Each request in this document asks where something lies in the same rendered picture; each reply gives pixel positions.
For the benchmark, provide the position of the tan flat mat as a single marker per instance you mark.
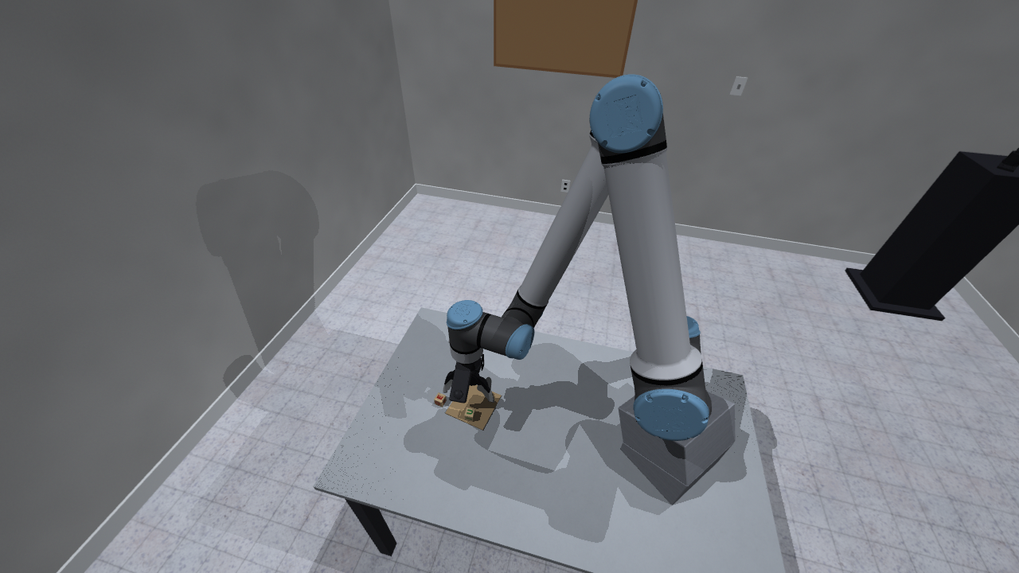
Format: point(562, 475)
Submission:
point(476, 400)

